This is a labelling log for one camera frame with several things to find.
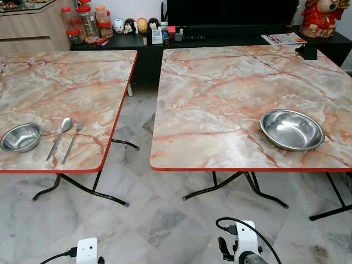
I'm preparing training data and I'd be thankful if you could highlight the red lid plastic jar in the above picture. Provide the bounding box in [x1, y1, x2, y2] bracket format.
[60, 7, 75, 31]
[95, 5, 112, 39]

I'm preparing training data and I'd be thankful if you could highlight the white round figurine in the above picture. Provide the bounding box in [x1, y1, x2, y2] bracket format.
[113, 18, 125, 34]

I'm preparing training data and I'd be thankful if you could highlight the big red robed figurine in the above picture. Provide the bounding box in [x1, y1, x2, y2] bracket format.
[300, 0, 337, 39]

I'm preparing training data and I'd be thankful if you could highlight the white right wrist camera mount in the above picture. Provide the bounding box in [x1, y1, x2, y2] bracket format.
[235, 220, 259, 262]

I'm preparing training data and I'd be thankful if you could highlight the small steel bowl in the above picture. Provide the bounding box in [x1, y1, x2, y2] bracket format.
[0, 123, 42, 153]

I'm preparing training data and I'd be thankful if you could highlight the black table clamp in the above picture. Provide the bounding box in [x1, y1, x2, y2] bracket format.
[296, 44, 319, 61]

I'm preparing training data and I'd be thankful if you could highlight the black flat television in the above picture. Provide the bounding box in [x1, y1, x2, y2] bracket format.
[166, 0, 301, 29]

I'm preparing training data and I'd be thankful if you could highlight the red and white magazine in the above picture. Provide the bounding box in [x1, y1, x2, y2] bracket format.
[261, 32, 307, 46]

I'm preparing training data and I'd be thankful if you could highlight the black television console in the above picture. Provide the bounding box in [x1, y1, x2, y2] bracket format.
[70, 25, 352, 85]

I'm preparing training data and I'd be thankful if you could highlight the steel fork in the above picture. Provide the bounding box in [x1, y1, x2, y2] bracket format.
[62, 123, 84, 165]

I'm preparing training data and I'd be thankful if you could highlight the black round figurine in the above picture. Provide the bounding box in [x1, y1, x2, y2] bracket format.
[147, 18, 161, 32]

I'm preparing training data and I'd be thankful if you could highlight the light wooden cabinet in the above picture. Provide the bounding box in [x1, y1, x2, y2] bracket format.
[0, 0, 73, 54]

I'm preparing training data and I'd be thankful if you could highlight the small white box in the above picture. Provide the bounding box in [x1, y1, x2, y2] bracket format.
[151, 29, 164, 45]

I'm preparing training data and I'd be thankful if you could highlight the steel spoon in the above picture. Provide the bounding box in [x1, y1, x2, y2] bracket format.
[46, 117, 73, 161]

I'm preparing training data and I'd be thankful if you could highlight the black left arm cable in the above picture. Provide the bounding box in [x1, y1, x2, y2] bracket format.
[40, 249, 78, 264]

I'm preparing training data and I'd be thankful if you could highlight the large shallow steel dish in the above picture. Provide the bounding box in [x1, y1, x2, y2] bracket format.
[260, 109, 326, 151]

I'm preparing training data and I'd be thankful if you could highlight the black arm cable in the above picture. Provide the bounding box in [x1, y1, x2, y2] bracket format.
[40, 249, 78, 264]
[216, 217, 283, 264]

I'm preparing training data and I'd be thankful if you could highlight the small red lid jar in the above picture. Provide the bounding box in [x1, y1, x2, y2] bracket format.
[66, 27, 84, 45]

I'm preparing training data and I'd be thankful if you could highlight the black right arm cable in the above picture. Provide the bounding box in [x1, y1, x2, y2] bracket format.
[216, 217, 283, 264]

